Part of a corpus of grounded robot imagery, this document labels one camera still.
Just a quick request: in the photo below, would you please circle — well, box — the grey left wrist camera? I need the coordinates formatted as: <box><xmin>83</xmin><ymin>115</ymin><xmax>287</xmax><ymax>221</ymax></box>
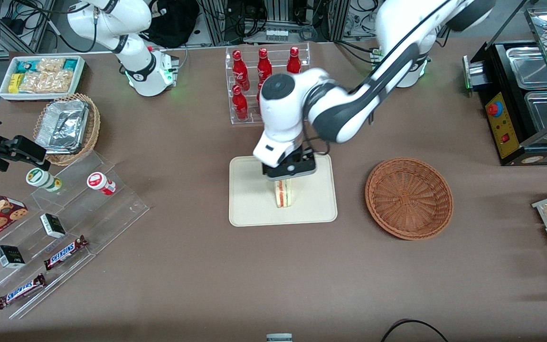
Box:
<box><xmin>262</xmin><ymin>158</ymin><xmax>318</xmax><ymax>181</ymax></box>

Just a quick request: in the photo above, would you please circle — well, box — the brown round wicker basket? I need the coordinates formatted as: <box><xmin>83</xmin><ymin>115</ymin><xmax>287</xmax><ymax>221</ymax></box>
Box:
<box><xmin>365</xmin><ymin>157</ymin><xmax>454</xmax><ymax>240</ymax></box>

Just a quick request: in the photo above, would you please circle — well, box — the red white yogurt bottle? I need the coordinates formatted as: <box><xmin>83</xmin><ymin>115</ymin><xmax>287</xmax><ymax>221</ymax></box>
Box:
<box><xmin>87</xmin><ymin>172</ymin><xmax>117</xmax><ymax>196</ymax></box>

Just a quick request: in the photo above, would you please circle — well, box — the black table cable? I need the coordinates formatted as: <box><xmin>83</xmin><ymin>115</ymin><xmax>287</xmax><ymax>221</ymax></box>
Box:
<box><xmin>380</xmin><ymin>319</ymin><xmax>450</xmax><ymax>342</ymax></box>

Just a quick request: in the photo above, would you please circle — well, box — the silver foil tray stack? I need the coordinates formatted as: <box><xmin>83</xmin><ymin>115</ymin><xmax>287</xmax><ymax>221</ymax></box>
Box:
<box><xmin>35</xmin><ymin>100</ymin><xmax>89</xmax><ymax>154</ymax></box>

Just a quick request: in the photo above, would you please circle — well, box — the green white yogurt bottle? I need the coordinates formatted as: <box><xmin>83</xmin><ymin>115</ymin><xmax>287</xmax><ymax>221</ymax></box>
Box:
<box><xmin>26</xmin><ymin>168</ymin><xmax>63</xmax><ymax>193</ymax></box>

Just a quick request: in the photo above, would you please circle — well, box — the triangular sandwich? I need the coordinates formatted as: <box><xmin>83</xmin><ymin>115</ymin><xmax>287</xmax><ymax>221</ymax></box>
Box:
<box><xmin>273</xmin><ymin>178</ymin><xmax>294</xmax><ymax>209</ymax></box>

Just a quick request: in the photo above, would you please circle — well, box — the tan wicker basket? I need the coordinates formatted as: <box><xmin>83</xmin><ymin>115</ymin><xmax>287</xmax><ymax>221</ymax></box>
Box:
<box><xmin>33</xmin><ymin>93</ymin><xmax>101</xmax><ymax>166</ymax></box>

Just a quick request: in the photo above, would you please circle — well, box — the brown snickers bar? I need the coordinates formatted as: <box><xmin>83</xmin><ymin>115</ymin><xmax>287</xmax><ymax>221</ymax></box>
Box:
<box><xmin>44</xmin><ymin>236</ymin><xmax>88</xmax><ymax>271</ymax></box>
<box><xmin>0</xmin><ymin>274</ymin><xmax>47</xmax><ymax>310</ymax></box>

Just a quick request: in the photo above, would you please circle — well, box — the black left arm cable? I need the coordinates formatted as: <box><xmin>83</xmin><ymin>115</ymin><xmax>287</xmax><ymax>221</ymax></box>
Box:
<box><xmin>303</xmin><ymin>134</ymin><xmax>332</xmax><ymax>157</ymax></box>

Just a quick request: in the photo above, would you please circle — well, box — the white rectangular snack bin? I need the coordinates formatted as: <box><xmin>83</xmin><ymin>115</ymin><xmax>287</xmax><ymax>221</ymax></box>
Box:
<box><xmin>0</xmin><ymin>56</ymin><xmax>85</xmax><ymax>102</ymax></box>

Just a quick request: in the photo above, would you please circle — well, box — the large clear cracker bag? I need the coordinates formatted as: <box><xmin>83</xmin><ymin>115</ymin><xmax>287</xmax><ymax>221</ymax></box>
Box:
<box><xmin>19</xmin><ymin>70</ymin><xmax>74</xmax><ymax>94</ymax></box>

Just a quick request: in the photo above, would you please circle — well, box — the beige plastic serving tray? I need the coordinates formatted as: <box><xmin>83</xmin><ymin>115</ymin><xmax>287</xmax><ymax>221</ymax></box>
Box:
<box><xmin>228</xmin><ymin>153</ymin><xmax>338</xmax><ymax>227</ymax></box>

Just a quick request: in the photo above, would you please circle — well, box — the clear acrylic bottle rack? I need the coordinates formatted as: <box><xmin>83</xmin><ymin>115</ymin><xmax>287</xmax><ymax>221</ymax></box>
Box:
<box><xmin>225</xmin><ymin>43</ymin><xmax>311</xmax><ymax>125</ymax></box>

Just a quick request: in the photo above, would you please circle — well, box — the black sausage warmer machine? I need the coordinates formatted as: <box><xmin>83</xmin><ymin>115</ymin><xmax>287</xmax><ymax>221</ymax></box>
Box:
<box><xmin>462</xmin><ymin>0</ymin><xmax>547</xmax><ymax>166</ymax></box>

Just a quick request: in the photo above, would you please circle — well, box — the small clear cracker bag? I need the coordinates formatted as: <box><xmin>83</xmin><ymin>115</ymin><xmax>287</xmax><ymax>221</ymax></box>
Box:
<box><xmin>36</xmin><ymin>58</ymin><xmax>65</xmax><ymax>73</ymax></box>

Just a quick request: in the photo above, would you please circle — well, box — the black fabric bag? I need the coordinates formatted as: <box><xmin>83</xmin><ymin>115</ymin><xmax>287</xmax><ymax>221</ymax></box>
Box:
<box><xmin>140</xmin><ymin>0</ymin><xmax>200</xmax><ymax>48</ymax></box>

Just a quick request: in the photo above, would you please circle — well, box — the clear acrylic stepped stand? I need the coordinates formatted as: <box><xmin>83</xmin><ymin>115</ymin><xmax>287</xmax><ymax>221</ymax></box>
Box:
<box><xmin>0</xmin><ymin>151</ymin><xmax>150</xmax><ymax>320</ymax></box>

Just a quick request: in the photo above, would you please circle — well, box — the small black box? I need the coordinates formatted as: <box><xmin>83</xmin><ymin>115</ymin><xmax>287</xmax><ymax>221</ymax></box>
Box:
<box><xmin>0</xmin><ymin>245</ymin><xmax>26</xmax><ymax>269</ymax></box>
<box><xmin>40</xmin><ymin>213</ymin><xmax>66</xmax><ymax>238</ymax></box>

